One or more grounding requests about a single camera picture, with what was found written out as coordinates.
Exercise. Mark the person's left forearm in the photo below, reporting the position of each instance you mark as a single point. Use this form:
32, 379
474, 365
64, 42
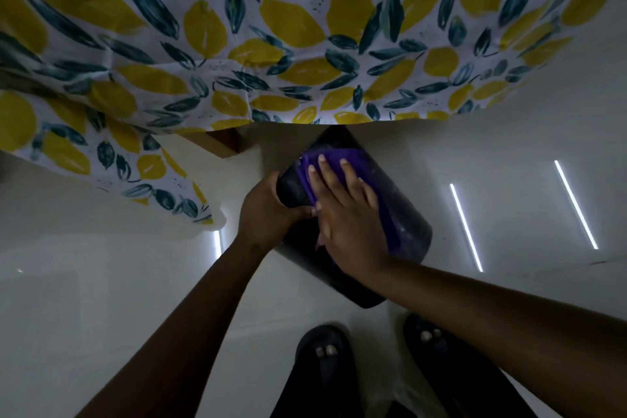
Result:
181, 334

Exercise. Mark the wooden table leg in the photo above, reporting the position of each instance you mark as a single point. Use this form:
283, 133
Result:
220, 138

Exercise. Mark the black plastic bin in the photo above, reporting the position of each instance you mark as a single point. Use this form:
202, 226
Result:
406, 217

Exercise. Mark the purple cleaning cloth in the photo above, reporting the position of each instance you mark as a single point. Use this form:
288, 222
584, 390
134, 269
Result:
387, 217

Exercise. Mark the person's right little finger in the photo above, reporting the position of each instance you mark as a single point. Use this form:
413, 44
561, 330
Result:
371, 195

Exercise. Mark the person's left black slipper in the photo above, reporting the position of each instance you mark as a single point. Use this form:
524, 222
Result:
326, 373

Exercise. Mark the person's right forearm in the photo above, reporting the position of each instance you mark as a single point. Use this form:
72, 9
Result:
504, 329

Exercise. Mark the person's right black slipper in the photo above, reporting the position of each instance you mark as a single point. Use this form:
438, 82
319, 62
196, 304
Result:
443, 364

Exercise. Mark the person's right middle finger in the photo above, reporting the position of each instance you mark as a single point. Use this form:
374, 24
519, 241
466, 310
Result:
332, 176

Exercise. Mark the lemon print tablecloth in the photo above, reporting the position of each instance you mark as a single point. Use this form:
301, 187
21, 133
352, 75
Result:
294, 30

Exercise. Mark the person's left thumb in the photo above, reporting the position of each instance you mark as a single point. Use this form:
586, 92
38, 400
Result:
299, 213

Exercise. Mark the person's black slipper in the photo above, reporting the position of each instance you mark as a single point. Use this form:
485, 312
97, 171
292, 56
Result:
326, 373
443, 364

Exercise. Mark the person's left hand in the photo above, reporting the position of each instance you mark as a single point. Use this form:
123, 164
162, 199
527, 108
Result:
262, 219

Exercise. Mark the person's black trousers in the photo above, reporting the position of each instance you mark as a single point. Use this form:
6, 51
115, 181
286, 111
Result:
303, 403

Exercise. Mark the person's right hand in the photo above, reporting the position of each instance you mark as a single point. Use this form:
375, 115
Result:
350, 231

